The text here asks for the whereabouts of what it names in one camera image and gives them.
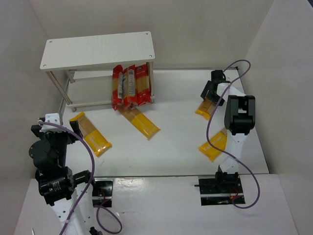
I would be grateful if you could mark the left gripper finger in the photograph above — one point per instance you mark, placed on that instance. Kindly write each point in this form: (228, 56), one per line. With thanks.
(36, 130)
(76, 130)

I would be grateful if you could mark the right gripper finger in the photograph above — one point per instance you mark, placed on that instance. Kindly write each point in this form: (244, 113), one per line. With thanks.
(206, 90)
(216, 100)

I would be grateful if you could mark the red spaghetti bag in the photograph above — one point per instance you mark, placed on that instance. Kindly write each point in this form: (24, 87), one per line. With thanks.
(117, 87)
(129, 87)
(142, 85)

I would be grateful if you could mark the left red spaghetti bag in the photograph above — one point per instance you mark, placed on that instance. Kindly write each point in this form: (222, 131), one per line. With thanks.
(117, 87)

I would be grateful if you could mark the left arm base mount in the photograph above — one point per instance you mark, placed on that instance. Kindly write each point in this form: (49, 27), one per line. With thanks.
(102, 192)

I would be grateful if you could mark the right red spaghetti bag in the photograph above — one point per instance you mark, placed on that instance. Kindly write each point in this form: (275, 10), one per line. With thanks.
(142, 85)

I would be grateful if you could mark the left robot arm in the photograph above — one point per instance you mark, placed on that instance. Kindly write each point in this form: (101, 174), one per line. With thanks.
(68, 194)

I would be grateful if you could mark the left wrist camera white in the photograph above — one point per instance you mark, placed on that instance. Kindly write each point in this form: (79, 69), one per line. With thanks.
(55, 118)

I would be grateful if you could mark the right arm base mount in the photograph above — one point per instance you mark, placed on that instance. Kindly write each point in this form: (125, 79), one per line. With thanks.
(213, 193)

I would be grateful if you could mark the middle red spaghetti bag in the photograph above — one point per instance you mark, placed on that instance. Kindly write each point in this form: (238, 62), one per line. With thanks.
(129, 87)

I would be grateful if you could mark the white two-tier shelf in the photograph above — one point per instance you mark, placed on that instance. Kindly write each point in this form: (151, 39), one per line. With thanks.
(81, 67)

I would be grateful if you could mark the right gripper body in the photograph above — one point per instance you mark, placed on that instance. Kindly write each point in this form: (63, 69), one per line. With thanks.
(211, 91)

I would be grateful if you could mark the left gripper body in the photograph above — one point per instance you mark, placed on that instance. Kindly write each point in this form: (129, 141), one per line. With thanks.
(58, 135)

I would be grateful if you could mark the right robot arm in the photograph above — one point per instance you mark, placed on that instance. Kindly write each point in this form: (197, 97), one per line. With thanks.
(239, 120)

